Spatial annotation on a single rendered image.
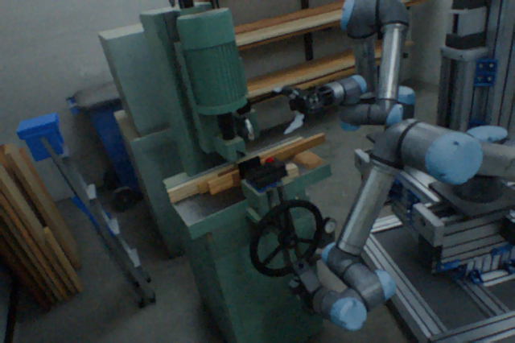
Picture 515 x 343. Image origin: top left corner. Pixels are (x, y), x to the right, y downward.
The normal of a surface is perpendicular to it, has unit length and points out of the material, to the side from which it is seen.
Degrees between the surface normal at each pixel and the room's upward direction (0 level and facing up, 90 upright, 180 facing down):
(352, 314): 61
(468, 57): 90
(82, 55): 90
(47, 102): 90
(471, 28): 90
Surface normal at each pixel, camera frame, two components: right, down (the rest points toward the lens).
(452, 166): 0.35, 0.36
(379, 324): -0.15, -0.86
